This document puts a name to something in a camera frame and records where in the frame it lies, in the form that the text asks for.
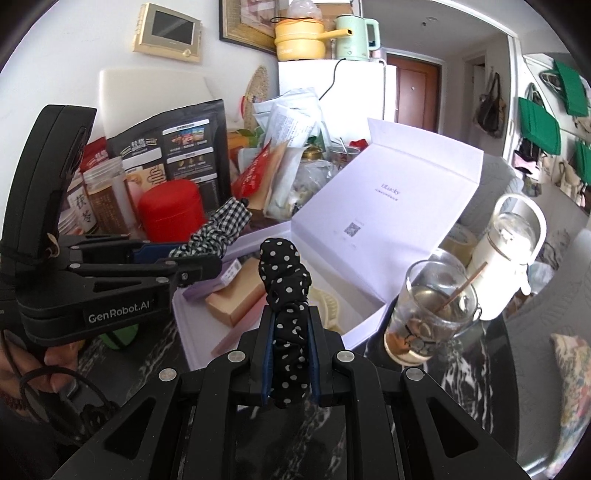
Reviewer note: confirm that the green tote bag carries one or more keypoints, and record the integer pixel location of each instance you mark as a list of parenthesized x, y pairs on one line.
[(572, 87), (538, 124), (584, 159)]

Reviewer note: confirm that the cream hair clip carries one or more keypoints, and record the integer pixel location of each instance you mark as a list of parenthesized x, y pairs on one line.
[(328, 300)]

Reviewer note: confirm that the purple card packet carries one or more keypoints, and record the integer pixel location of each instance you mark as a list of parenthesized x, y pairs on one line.
[(207, 288)]

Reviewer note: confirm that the woven straw trivet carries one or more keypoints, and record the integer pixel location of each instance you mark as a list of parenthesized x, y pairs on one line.
[(258, 92)]

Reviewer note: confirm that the beige intercom panel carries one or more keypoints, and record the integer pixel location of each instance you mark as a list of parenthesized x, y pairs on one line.
[(168, 30)]

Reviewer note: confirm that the pink black small bag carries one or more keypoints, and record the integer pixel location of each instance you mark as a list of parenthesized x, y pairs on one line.
[(526, 159)]

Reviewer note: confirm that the grey leaf pattern chair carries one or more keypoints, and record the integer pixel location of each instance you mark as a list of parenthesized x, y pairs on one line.
[(496, 180), (545, 369)]

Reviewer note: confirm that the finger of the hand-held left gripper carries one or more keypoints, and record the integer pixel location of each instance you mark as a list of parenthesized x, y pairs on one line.
[(194, 270), (152, 251)]

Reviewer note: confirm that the red snack packet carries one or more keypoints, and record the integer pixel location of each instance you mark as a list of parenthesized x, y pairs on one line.
[(251, 170)]

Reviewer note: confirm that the white fridge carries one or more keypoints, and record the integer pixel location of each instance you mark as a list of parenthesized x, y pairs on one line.
[(360, 87)]

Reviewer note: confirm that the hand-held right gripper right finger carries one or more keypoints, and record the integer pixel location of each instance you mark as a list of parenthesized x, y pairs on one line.
[(316, 360)]

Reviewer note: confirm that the person's left hand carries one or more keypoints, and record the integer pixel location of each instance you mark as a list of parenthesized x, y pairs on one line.
[(62, 364)]

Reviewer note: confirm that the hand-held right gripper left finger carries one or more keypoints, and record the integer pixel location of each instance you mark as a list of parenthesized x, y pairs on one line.
[(268, 360)]

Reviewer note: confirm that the white cutting board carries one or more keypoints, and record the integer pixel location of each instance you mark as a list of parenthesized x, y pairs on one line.
[(152, 101)]

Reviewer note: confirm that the copper stirring spoon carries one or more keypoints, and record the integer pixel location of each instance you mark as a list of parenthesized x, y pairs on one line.
[(461, 288)]

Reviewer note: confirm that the black polka dot scrunchie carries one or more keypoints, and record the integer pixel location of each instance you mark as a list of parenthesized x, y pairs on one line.
[(284, 286)]

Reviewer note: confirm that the red foil bag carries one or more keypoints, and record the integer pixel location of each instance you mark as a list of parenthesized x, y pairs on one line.
[(94, 154)]

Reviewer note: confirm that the dark hanging bag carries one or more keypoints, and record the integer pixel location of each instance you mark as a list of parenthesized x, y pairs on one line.
[(490, 110)]

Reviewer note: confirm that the white printed paper bag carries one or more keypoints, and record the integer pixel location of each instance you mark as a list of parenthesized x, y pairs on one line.
[(291, 115)]

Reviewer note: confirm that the white kettle bottle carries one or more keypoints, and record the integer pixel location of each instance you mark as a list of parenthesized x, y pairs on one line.
[(498, 258)]

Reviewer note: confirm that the green label dark bottle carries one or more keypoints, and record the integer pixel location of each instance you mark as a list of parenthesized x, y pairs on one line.
[(120, 337)]

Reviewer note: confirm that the glass mug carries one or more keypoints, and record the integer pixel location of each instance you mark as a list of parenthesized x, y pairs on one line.
[(415, 300)]

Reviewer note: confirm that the black white checkered scrunchie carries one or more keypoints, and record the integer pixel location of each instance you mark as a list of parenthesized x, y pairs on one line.
[(217, 226)]

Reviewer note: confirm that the white gift box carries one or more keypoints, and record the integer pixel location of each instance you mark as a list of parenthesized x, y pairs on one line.
[(397, 194)]

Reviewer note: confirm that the yellow cooking pot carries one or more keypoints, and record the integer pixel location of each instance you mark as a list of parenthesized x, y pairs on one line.
[(300, 41)]

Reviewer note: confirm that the framed picture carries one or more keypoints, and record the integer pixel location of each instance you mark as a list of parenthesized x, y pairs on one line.
[(249, 23)]

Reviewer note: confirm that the brown spice jar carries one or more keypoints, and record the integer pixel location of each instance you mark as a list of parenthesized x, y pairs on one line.
[(108, 198)]

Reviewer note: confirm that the brown door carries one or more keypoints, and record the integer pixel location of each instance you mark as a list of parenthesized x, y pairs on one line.
[(413, 87)]

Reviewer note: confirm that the red tin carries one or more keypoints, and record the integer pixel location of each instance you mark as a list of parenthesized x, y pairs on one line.
[(171, 207)]

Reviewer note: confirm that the clear plastic bag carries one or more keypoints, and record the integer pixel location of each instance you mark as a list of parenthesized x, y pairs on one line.
[(316, 175)]

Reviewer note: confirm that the black printed pouch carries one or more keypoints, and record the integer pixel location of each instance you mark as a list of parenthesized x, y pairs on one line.
[(194, 138)]

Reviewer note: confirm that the pale green electric kettle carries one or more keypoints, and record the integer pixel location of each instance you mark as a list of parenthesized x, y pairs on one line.
[(355, 37)]

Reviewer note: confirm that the floral cushion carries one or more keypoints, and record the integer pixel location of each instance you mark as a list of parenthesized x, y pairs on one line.
[(575, 397)]

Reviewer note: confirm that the gold cardboard box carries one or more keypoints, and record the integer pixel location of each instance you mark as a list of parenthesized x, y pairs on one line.
[(235, 295)]

